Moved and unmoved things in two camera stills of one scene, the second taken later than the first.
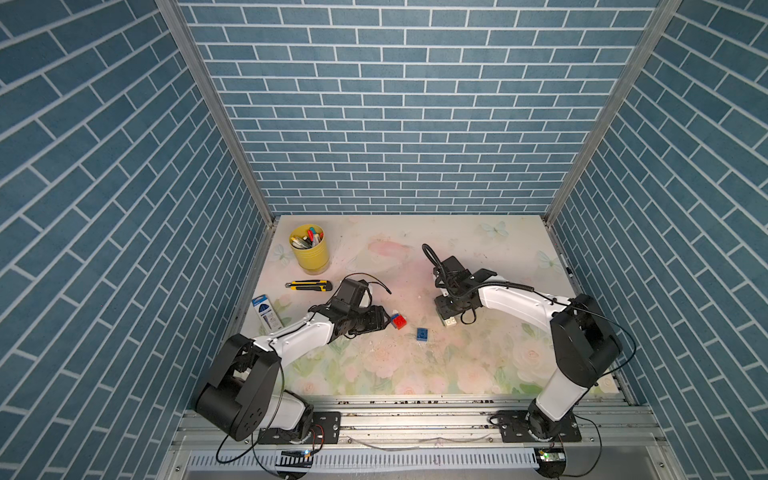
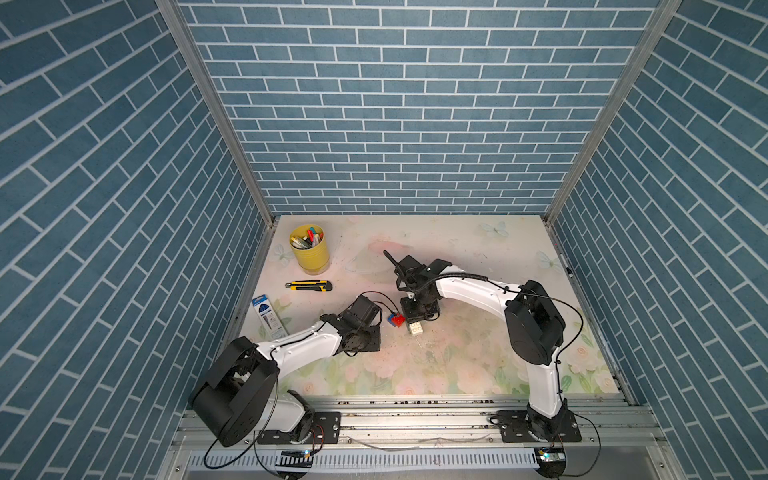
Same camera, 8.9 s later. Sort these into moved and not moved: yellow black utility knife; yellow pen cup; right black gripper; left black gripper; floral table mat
Moved: left black gripper; right black gripper
Not moved: yellow black utility knife; floral table mat; yellow pen cup
